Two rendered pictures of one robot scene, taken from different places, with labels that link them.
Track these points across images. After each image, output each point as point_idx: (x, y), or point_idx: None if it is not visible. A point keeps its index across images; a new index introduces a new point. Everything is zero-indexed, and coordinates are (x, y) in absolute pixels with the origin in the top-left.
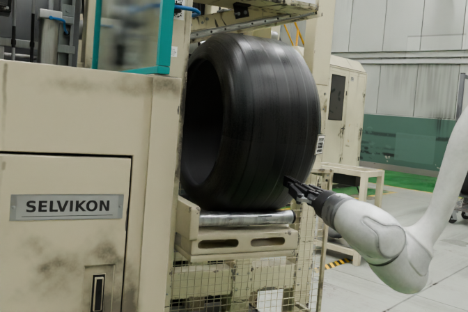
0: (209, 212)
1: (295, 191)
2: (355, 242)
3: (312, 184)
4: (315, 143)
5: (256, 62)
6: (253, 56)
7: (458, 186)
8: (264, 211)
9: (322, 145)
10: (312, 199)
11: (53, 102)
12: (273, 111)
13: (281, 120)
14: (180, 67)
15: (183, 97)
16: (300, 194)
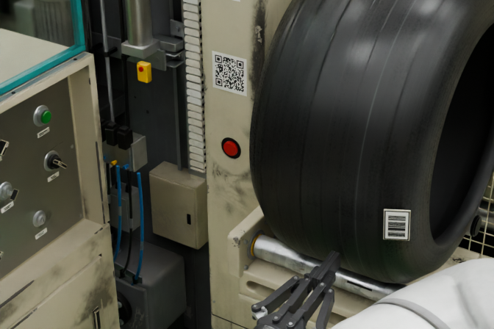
0: (276, 244)
1: (270, 295)
2: None
3: (332, 292)
4: (381, 221)
5: (296, 53)
6: (299, 37)
7: None
8: (364, 277)
9: (406, 228)
10: (256, 324)
11: None
12: (292, 150)
13: (306, 168)
14: (247, 18)
15: (255, 65)
16: (253, 307)
